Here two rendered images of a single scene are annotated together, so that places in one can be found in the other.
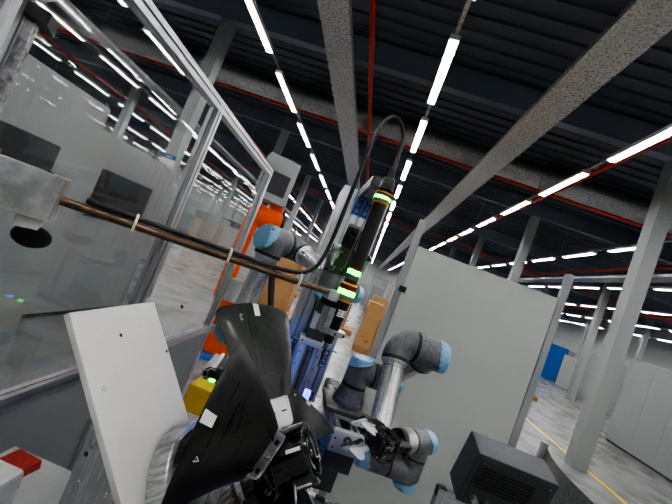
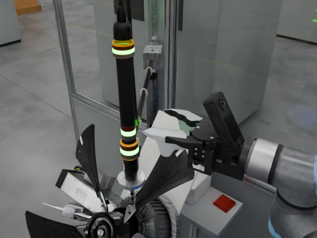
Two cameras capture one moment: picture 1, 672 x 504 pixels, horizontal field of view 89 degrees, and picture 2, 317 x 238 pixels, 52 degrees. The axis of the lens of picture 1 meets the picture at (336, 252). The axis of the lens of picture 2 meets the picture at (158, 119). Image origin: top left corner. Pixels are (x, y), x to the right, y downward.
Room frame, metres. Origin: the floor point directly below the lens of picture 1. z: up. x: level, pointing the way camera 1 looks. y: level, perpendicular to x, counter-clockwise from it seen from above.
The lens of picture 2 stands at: (1.26, -0.52, 2.03)
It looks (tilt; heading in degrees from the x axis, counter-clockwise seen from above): 32 degrees down; 126
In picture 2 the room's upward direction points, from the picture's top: straight up
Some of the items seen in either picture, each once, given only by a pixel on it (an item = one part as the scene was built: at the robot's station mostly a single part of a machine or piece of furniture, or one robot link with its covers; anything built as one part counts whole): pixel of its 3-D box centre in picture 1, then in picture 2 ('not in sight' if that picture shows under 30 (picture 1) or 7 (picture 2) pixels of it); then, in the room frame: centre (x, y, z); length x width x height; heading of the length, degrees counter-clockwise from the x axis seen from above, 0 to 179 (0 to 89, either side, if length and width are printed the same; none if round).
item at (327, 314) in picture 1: (335, 312); (130, 163); (0.84, -0.05, 1.50); 0.09 x 0.07 x 0.10; 121
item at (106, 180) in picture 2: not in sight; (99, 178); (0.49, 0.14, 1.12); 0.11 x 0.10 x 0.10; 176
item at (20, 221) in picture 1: (33, 232); (152, 73); (0.53, 0.44, 1.48); 0.05 x 0.04 x 0.05; 121
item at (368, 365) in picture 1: (361, 369); not in sight; (1.64, -0.31, 1.20); 0.13 x 0.12 x 0.14; 94
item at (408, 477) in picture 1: (403, 469); not in sight; (1.14, -0.46, 1.08); 0.11 x 0.08 x 0.11; 94
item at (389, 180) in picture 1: (361, 254); (127, 112); (0.84, -0.06, 1.66); 0.04 x 0.04 x 0.46
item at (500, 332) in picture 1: (445, 385); not in sight; (2.58, -1.12, 1.10); 1.21 x 0.05 x 2.20; 86
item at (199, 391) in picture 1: (212, 401); not in sight; (1.22, 0.21, 1.02); 0.16 x 0.10 x 0.11; 86
